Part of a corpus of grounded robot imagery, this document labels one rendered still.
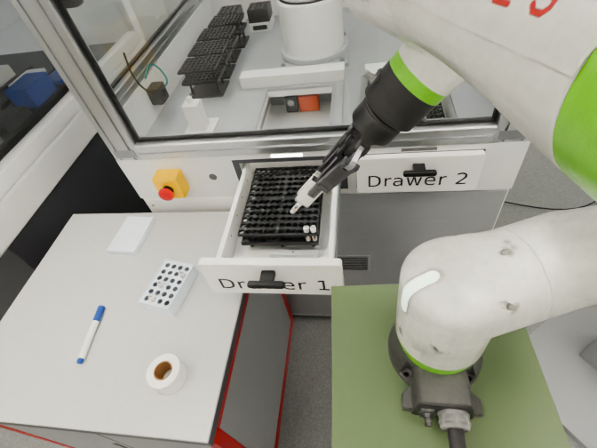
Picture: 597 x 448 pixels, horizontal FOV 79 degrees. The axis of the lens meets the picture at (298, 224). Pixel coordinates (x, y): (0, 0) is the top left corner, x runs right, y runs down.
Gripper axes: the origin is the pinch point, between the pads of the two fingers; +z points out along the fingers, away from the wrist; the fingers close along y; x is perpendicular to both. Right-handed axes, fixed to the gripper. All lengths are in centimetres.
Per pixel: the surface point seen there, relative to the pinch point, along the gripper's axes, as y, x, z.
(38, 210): -12, -57, 76
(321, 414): 6, 61, 83
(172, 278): 7.2, -12.3, 40.9
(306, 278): 9.4, 9.1, 12.2
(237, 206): -8.2, -8.2, 23.6
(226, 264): 11.3, -5.7, 18.6
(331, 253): 3.9, 11.2, 8.0
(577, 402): -12, 125, 24
